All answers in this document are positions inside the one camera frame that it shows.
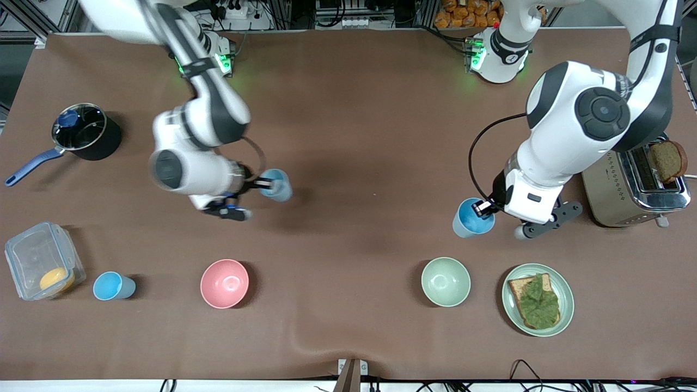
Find pale green bowl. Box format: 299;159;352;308
420;256;472;308

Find green lettuce leaf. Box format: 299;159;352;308
516;274;560;329

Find brown table cloth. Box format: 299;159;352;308
0;30;697;382

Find cream and chrome toaster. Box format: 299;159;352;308
581;133;692;228

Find orange snack packs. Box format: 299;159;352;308
434;0;503;29

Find white power strip with plugs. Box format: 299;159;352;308
196;0;273;31

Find metal mounting bracket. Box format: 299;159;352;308
338;358;368;392

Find black looped floor cable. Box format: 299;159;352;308
509;359;545;390

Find glass lid with blue knob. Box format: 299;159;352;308
53;103;107;150

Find pale green plate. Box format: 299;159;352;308
502;264;575;338

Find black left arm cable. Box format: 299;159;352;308
468;0;681;205

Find dark toast slice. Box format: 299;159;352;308
649;140;688;185

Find pink bowl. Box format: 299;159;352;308
200;259;250;309

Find light blue plastic cup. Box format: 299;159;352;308
93;271;137;301
259;169;293;203
452;197;496;239

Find yellow round food piece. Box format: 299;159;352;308
39;267;76;292

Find brown bread slice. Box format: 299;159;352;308
508;273;561;330

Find clear plastic food container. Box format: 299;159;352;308
4;221;87;302

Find black saucepan with blue handle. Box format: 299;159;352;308
4;102;123;187

